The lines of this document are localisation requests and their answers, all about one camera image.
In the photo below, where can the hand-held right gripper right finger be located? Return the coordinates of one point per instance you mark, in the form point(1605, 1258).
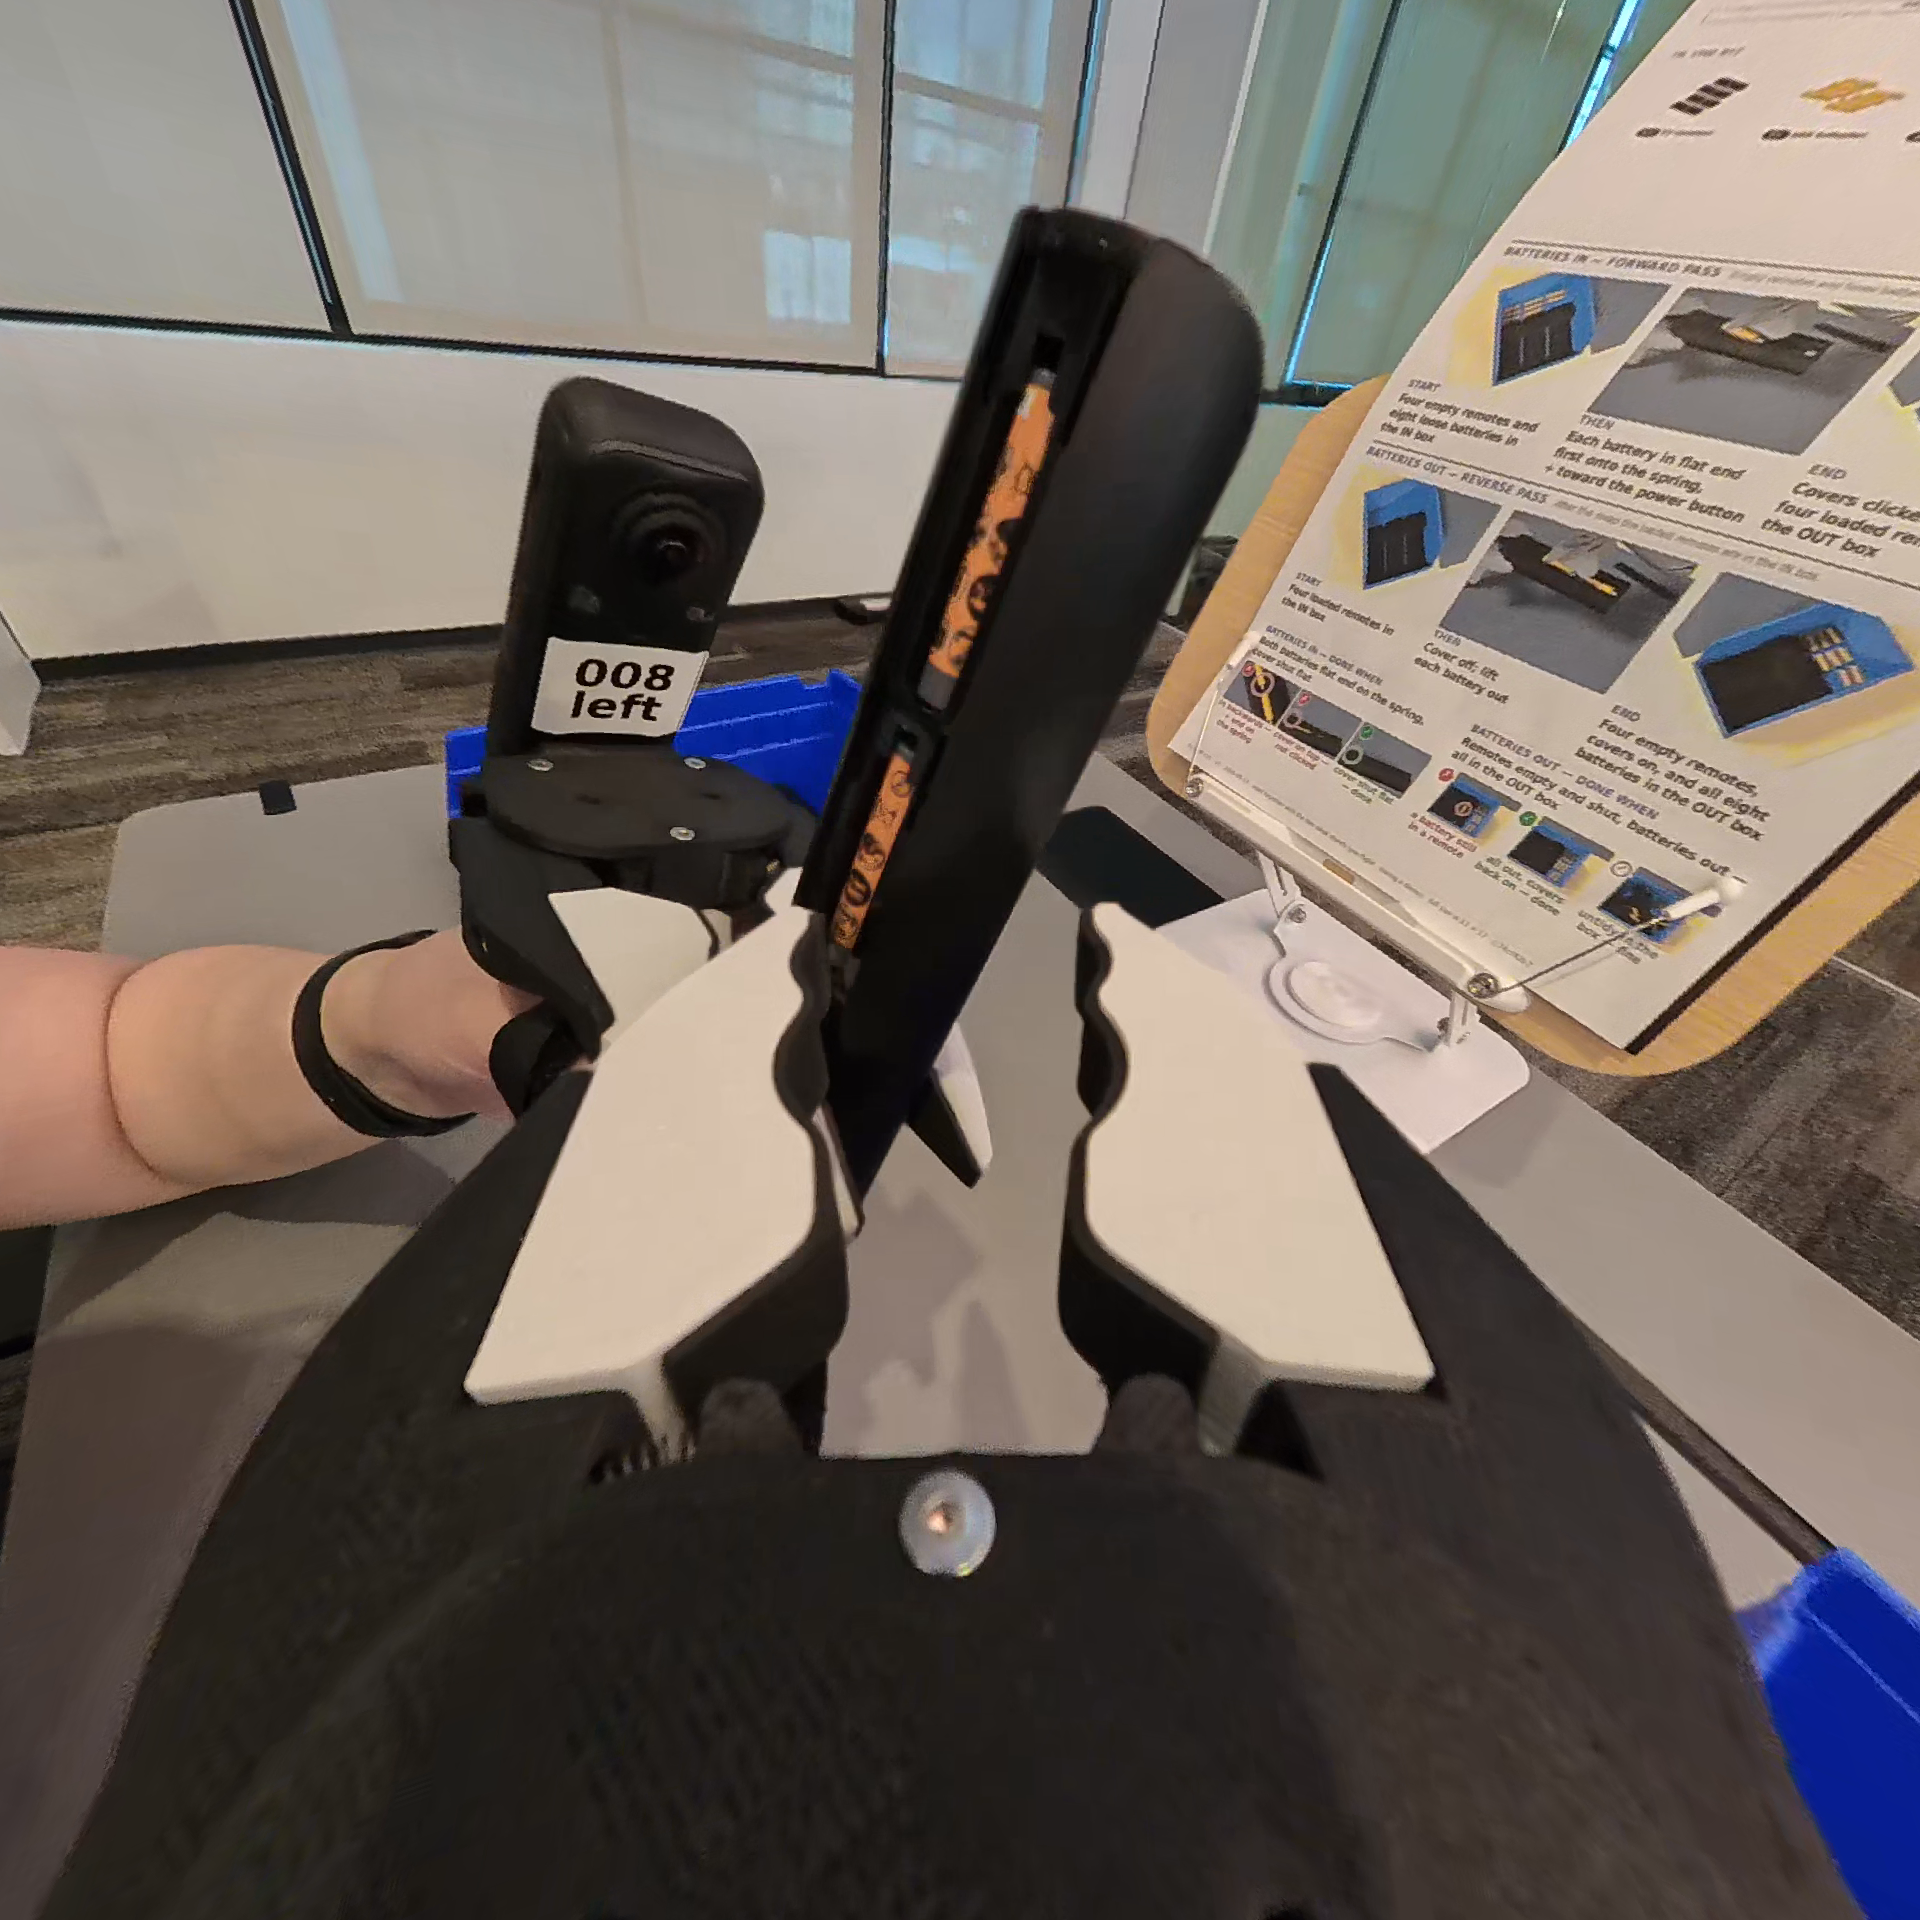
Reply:
point(1262, 1217)

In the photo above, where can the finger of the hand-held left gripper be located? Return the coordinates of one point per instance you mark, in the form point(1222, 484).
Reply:
point(636, 945)
point(952, 1117)

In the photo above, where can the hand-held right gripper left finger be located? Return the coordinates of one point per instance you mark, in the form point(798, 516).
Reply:
point(644, 1231)

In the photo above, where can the orange black battery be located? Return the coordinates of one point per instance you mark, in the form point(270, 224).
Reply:
point(869, 856)
point(991, 527)

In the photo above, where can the blue plastic bin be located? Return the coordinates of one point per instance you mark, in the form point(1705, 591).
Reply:
point(782, 735)
point(1845, 1743)

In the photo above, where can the black remote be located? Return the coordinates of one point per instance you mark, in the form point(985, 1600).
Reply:
point(1112, 509)

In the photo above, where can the person's left forearm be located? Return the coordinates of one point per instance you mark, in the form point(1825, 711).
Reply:
point(150, 1083)

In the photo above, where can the person's left hand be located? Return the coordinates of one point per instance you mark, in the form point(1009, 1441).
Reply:
point(421, 1036)

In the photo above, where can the large glass window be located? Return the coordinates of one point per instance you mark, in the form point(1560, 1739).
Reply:
point(538, 150)

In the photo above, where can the instruction sheet on stand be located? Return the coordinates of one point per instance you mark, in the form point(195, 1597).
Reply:
point(1621, 509)

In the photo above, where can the tall glass window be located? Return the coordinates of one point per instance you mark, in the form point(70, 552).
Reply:
point(1412, 181)

